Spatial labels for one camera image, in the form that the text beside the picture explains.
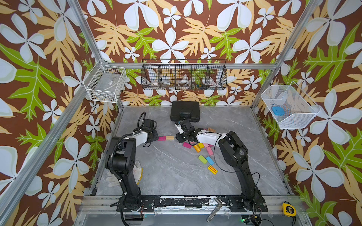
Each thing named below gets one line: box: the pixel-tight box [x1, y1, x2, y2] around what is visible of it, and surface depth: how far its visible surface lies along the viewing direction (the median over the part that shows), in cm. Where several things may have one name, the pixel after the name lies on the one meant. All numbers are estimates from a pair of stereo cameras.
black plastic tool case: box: [170, 100, 200, 123], surface depth 117 cm
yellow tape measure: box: [281, 200, 297, 218], surface depth 72 cm
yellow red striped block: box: [207, 165, 219, 175], surface depth 87 cm
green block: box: [197, 154, 208, 165], surface depth 92 cm
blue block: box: [205, 155, 215, 166], surface depth 91 cm
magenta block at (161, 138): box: [157, 136, 167, 141], surface depth 103 cm
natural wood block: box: [165, 135, 175, 141], surface depth 103 cm
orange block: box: [193, 144, 202, 154], surface depth 97 cm
